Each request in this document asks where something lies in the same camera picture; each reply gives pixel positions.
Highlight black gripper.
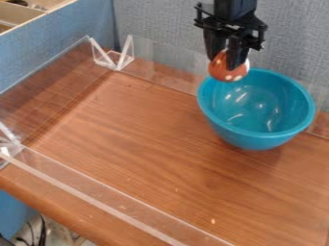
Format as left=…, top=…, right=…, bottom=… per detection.
left=194, top=0, right=268, bottom=70

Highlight red white-stemmed toy mushroom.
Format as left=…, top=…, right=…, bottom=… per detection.
left=209, top=50, right=249, bottom=83

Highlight blue plastic bowl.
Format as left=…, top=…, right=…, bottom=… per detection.
left=197, top=68, right=316, bottom=150

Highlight clear acrylic back barrier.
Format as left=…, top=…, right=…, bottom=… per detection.
left=97, top=36, right=329, bottom=135

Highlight clear acrylic barrier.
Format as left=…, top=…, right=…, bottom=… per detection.
left=0, top=141, right=235, bottom=246
left=0, top=37, right=113, bottom=146
left=97, top=36, right=329, bottom=135

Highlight clear acrylic left barrier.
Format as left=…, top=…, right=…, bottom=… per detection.
left=0, top=37, right=113, bottom=146

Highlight wooden shelf unit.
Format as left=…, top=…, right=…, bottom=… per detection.
left=0, top=0, right=78, bottom=35

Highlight clear acrylic front barrier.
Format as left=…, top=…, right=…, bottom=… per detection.
left=0, top=141, right=235, bottom=246

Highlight black cables below table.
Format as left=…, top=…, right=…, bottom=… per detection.
left=0, top=214, right=50, bottom=246

